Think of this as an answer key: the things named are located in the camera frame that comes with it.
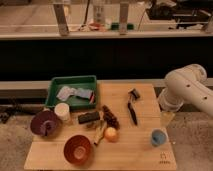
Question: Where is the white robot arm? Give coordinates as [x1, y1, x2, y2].
[158, 64, 213, 116]

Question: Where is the black rectangular block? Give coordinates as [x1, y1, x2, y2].
[78, 111, 100, 124]

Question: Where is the blue cup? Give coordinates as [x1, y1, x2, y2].
[151, 129, 167, 147]

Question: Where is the red-brown bowl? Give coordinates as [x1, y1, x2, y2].
[63, 135, 91, 165]

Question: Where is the red item in tray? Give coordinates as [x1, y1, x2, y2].
[90, 93, 95, 103]

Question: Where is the white paper cup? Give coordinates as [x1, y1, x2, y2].
[54, 103, 70, 121]

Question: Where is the orange fruit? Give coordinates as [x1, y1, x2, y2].
[104, 127, 118, 142]

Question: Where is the crumpled cloth in tray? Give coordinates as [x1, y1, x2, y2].
[57, 86, 93, 101]

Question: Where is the banana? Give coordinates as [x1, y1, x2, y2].
[94, 121, 107, 145]

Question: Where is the green plastic tray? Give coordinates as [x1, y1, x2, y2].
[45, 75, 97, 110]

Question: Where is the wooden board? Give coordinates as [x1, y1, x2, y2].
[24, 83, 177, 171]

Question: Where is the purple bowl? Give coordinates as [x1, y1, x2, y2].
[30, 110, 60, 136]

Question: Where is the black brush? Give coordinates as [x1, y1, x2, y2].
[127, 89, 140, 125]

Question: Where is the dark grape bunch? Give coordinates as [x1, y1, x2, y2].
[102, 105, 120, 129]

